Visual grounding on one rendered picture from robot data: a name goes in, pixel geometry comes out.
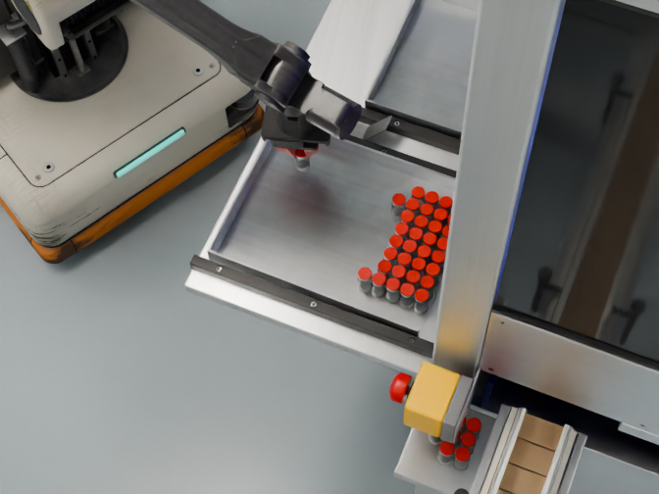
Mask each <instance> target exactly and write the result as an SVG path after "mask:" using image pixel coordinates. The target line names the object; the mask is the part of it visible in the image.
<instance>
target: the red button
mask: <svg viewBox="0 0 659 494"><path fill-rule="evenodd" d="M411 380H412V376H411V375H408V374H406V373H403V372H402V373H399V374H398V375H397V376H396V377H395V378H394V379H393V380H392V383H391V385H390V388H389V398H390V399H391V400H392V401H394V402H396V403H399V404H402V403H403V402H404V400H405V397H406V395H408V393H409V390H410V384H411Z"/></svg>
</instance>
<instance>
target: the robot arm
mask: <svg viewBox="0 0 659 494"><path fill-rule="evenodd" d="M129 1H131V2H132V3H134V4H136V5H137V6H139V7H140V8H142V9H143V10H145V11H146V12H148V13H149V14H151V15H152V16H154V17H155V18H157V19H158V20H160V21H161V22H163V23H164V24H166V25H168V26H170V27H171V28H173V29H174V30H176V31H177V32H179V33H180V34H182V35H183V36H185V37H186V38H188V39H189V40H191V41H192V42H194V43H195V44H197V45H198V46H200V47H201V48H203V49H204V50H206V51H207V52H208V53H209V54H211V55H212V56H213V57H214V58H215V59H217V60H218V61H219V62H220V63H221V64H222V65H223V66H224V68H225V69H226V70H227V72H228V73H230V74H232V75H233V76H235V77H236V78H238V79H239V80H240V81H241V82H242V83H244V84H245V85H247V86H248V87H250V88H252V89H253V90H255V91H256V92H255V93H254V95H255V96H256V97H257V98H258V99H259V100H261V101H262V102H263V103H264V104H266V109H265V115H264V120H263V126H262V132H261V135H262V140H263V141H266V139H270V140H271V145H272V146H273V147H275V148H276V149H277V150H279V151H281V152H283V153H286V154H288V155H290V156H292V157H293V158H295V149H301V150H304V152H305V155H306V157H307V159H310V157H311V155H313V154H315V153H317V152H318V150H319V144H326V146H329V145H330V135H333V136H334V137H336V138H338V139H340V140H344V139H346V138H347V137H348V136H349V135H350V133H351V132H352V131H353V129H354V128H355V126H356V124H357V122H358V121H359V119H360V116H361V112H362V106H361V105H360V104H358V103H357V102H355V101H353V100H351V99H349V98H347V97H346V96H344V95H342V94H340V93H338V92H336V91H335V90H333V89H331V88H329V87H327V86H325V85H324V83H323V82H321V81H319V80H317V79H315V78H314V77H312V76H311V74H310V72H309V70H310V67H311V66H312V64H311V63H310V62H309V61H308V60H309V59H310V56H309V55H308V53H307V52H306V51H305V50H303V49H302V48H301V47H299V46H298V45H296V44H294V43H292V42H290V41H286V42H285V44H283V45H281V44H279V43H275V42H272V41H270V40H269V39H268V38H266V37H265V36H263V35H261V34H259V33H256V32H251V31H249V30H246V29H244V28H242V27H240V26H238V25H236V24H234V23H232V22H231V21H229V20H228V19H226V18H225V17H223V16H222V15H220V14H219V13H217V12H216V11H215V10H213V9H212V8H210V7H209V6H207V5H206V4H204V3H203V2H201V1H200V0H129Z"/></svg>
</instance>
